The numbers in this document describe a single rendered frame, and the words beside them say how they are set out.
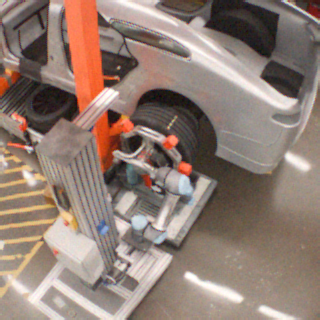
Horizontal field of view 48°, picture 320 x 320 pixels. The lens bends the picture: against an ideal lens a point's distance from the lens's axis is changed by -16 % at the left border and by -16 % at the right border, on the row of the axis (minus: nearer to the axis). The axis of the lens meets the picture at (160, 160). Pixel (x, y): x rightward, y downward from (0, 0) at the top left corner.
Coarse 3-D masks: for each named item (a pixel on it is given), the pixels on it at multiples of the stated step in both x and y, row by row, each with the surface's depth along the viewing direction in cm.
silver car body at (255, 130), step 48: (0, 0) 403; (48, 0) 451; (96, 0) 316; (144, 0) 311; (240, 0) 407; (0, 48) 421; (48, 48) 376; (144, 48) 310; (192, 48) 293; (240, 48) 418; (288, 48) 421; (192, 96) 322; (240, 96) 293; (288, 96) 394; (240, 144) 333; (288, 144) 314
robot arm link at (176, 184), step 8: (168, 176) 275; (176, 176) 274; (184, 176) 275; (168, 184) 276; (176, 184) 273; (184, 184) 272; (168, 192) 276; (176, 192) 275; (184, 192) 277; (168, 200) 278; (176, 200) 280; (160, 208) 283; (168, 208) 280; (160, 216) 282; (168, 216) 283; (152, 224) 286; (160, 224) 284; (144, 232) 288; (152, 232) 285; (160, 232) 284; (152, 240) 287; (160, 240) 284
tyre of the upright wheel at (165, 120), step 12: (144, 108) 342; (156, 108) 337; (168, 108) 336; (132, 120) 339; (144, 120) 330; (156, 120) 328; (168, 120) 330; (180, 120) 333; (168, 132) 325; (180, 132) 330; (192, 132) 338; (180, 144) 329; (192, 144) 338; (192, 156) 342
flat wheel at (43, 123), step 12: (48, 84) 460; (36, 96) 452; (48, 96) 450; (60, 96) 472; (72, 96) 444; (36, 108) 462; (60, 108) 434; (72, 108) 442; (36, 120) 426; (48, 120) 426
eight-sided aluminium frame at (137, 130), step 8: (136, 128) 332; (144, 128) 331; (120, 136) 348; (128, 136) 342; (144, 136) 330; (152, 136) 326; (160, 136) 326; (128, 144) 361; (160, 144) 326; (128, 152) 367; (168, 152) 328; (176, 152) 332; (176, 160) 331; (176, 168) 339
